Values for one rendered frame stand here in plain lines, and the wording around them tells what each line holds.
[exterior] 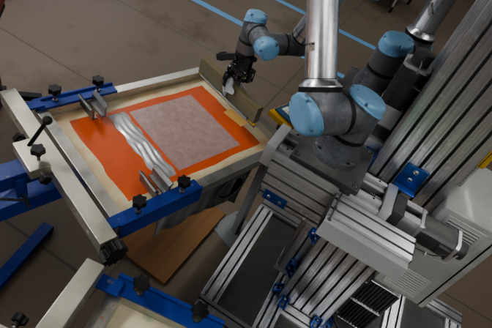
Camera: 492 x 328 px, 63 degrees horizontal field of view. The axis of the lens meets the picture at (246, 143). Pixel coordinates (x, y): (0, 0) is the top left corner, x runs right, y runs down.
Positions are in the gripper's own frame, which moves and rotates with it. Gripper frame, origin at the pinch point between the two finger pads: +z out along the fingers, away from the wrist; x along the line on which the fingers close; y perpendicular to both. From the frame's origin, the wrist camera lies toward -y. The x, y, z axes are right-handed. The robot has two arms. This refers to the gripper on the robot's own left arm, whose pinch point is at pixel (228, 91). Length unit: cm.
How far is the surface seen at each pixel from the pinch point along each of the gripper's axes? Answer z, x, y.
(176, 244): 107, -5, 1
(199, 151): 13.8, -20.5, 12.4
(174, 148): 13.8, -28.2, 7.0
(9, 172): 5, -82, 1
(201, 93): 13.8, 2.2, -16.0
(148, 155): 13.4, -38.9, 6.4
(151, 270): 107, -25, 7
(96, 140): 14, -51, -8
